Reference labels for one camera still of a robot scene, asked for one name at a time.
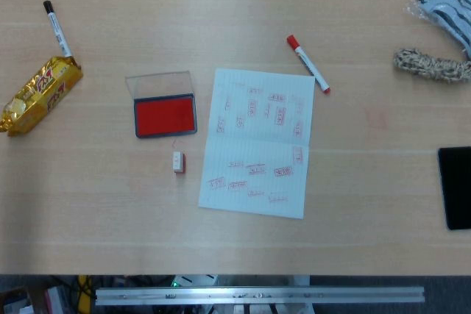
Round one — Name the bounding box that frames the small white red stamp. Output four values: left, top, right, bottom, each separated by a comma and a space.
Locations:
171, 151, 187, 175

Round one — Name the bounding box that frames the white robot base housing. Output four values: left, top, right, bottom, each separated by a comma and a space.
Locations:
171, 274, 219, 288

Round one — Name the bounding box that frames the open lined stamped notebook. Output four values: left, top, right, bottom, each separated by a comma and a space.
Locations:
198, 68, 316, 220

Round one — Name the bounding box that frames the red ink pad clear lid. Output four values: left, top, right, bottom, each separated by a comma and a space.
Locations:
124, 69, 199, 139

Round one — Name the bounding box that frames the red white marker pen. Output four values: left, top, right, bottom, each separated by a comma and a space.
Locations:
286, 34, 331, 95

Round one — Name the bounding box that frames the gold snack package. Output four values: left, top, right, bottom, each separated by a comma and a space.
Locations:
0, 55, 84, 138

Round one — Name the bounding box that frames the black white marker pen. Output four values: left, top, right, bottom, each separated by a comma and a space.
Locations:
43, 0, 74, 58

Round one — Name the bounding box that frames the black smartphone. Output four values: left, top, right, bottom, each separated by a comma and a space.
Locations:
436, 146, 471, 231

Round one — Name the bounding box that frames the striped cloth in plastic bag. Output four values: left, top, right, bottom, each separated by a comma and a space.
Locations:
406, 0, 471, 60

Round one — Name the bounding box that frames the aluminium rail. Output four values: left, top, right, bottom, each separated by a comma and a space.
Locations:
94, 285, 426, 307

